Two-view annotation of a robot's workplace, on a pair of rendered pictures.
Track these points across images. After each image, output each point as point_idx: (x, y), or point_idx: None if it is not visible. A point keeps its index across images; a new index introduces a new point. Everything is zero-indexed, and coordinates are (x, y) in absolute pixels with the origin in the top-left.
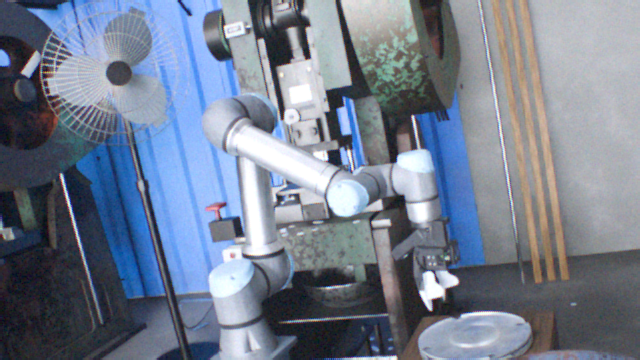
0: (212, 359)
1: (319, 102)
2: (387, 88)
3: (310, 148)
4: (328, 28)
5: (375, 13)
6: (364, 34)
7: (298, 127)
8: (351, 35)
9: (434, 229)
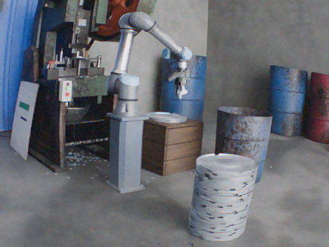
0: (120, 116)
1: (87, 27)
2: None
3: (78, 45)
4: (104, 2)
5: (147, 3)
6: (141, 8)
7: (80, 35)
8: (137, 7)
9: (186, 71)
